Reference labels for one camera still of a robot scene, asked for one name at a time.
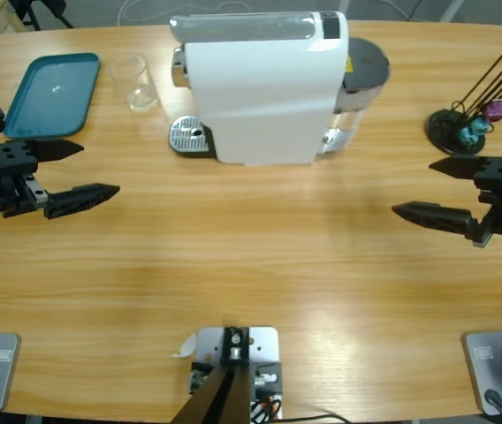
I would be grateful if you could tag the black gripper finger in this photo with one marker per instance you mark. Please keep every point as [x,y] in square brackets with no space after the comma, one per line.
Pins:
[436,217]
[78,199]
[58,150]
[458,168]

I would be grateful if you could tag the white metal frame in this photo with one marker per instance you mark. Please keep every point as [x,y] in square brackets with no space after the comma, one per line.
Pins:
[452,11]

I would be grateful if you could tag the grey coffee machine lever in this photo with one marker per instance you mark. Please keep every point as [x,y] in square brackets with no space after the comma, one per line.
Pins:
[242,26]

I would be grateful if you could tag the white mount block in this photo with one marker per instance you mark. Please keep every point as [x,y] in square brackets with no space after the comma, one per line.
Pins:
[262,342]

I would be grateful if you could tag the white capsule coffee machine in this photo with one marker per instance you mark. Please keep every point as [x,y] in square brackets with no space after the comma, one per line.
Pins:
[260,97]

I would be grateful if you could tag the black camera post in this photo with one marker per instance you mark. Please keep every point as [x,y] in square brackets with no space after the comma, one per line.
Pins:
[224,397]

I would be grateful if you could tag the purple coffee capsule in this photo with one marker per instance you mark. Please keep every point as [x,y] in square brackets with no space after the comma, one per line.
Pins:
[495,110]

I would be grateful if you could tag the black chair legs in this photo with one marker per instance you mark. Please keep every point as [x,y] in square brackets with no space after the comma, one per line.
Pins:
[47,5]

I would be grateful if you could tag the black capsule holder stand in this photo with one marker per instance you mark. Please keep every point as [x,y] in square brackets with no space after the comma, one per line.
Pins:
[443,132]

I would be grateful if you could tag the clear drinking glass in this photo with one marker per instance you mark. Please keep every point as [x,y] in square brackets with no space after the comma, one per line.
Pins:
[141,95]

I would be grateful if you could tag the teal plastic tray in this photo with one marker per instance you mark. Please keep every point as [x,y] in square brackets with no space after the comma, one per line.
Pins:
[52,101]

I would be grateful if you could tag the clear water tank grey lid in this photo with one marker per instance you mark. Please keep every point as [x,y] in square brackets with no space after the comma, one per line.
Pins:
[366,62]

